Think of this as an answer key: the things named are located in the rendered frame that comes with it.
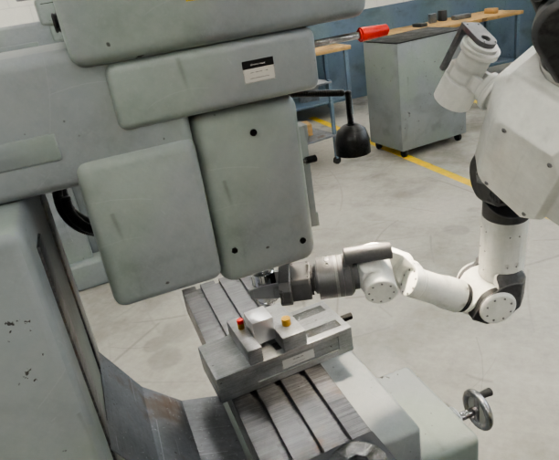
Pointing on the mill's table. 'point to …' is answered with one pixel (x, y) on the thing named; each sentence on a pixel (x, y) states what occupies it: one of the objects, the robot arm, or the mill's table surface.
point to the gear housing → (212, 77)
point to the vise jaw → (289, 336)
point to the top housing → (181, 24)
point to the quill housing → (254, 184)
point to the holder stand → (358, 450)
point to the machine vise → (272, 352)
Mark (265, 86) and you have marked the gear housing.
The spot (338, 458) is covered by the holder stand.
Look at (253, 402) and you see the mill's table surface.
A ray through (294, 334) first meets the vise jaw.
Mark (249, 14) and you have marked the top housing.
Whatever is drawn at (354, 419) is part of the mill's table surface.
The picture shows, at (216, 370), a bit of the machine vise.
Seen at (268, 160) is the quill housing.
